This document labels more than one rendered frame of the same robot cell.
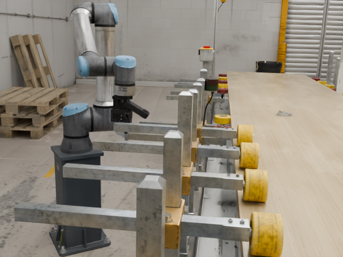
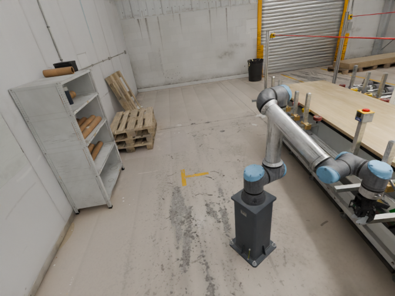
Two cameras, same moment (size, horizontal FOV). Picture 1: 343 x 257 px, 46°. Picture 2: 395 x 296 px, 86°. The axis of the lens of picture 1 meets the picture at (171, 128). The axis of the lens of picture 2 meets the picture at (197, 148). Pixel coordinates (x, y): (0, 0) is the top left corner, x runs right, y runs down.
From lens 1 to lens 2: 160 cm
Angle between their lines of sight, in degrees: 16
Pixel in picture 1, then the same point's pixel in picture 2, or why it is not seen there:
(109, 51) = not seen: hidden behind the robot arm
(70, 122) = (255, 185)
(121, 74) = (382, 184)
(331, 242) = not seen: outside the picture
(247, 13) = (236, 28)
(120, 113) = (368, 211)
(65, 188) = (255, 229)
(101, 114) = (274, 172)
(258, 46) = (244, 49)
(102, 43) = not seen: hidden behind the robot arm
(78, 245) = (260, 254)
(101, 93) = (274, 157)
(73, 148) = (258, 201)
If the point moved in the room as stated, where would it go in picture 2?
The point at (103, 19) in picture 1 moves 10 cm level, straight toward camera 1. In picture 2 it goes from (283, 101) to (294, 106)
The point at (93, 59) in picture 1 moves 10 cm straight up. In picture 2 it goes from (341, 168) to (345, 150)
